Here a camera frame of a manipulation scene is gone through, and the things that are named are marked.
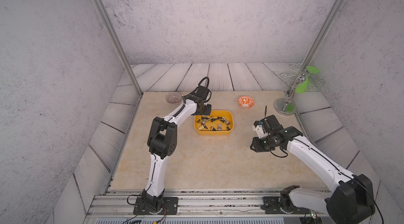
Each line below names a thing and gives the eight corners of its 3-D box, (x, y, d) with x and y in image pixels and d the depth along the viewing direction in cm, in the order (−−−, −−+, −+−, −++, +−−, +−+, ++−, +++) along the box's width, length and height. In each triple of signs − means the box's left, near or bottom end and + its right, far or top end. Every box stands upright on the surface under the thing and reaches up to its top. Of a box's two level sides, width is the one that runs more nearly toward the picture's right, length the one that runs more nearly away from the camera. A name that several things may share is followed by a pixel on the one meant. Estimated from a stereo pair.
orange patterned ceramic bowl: (245, 111, 112) (246, 107, 108) (235, 103, 117) (236, 98, 113) (254, 105, 115) (256, 100, 112) (245, 97, 121) (246, 92, 117)
